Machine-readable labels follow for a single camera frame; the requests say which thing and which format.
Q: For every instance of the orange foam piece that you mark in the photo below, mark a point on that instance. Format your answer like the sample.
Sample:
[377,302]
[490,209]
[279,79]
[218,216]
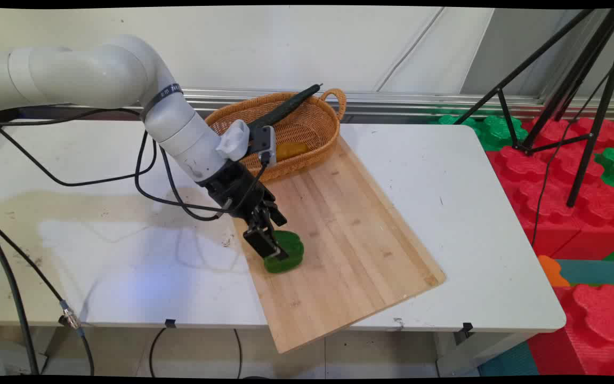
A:
[552,271]

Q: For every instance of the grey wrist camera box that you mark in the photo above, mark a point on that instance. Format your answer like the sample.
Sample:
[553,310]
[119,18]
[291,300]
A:
[263,141]

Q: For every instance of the wooden cutting board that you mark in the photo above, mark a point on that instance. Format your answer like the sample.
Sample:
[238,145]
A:
[349,240]

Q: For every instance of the green toy bell pepper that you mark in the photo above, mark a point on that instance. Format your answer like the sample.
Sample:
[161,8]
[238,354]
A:
[292,248]

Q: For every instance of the yellow toy fruit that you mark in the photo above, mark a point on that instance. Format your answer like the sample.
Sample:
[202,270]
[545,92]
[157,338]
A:
[292,150]

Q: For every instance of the black tripod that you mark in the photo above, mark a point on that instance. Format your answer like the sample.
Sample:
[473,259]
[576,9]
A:
[584,144]

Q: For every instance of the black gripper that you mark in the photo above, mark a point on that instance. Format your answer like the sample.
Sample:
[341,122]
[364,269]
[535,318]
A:
[235,186]

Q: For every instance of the large red foam block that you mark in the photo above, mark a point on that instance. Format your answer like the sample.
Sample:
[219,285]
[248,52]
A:
[547,202]

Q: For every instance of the teal foam floor mat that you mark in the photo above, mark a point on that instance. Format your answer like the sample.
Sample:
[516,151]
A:
[509,362]

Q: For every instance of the dark green toy cucumber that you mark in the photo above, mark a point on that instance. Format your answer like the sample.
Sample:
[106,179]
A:
[285,106]

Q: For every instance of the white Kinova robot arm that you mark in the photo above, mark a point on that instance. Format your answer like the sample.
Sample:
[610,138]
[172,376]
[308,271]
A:
[99,69]

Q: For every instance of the aluminium window rail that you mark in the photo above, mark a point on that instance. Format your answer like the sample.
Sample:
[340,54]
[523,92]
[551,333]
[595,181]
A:
[392,101]

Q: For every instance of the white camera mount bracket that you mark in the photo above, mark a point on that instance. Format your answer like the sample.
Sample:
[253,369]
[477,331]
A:
[234,140]

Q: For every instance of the white table leg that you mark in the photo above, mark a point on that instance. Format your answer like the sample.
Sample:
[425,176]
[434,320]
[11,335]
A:
[467,354]

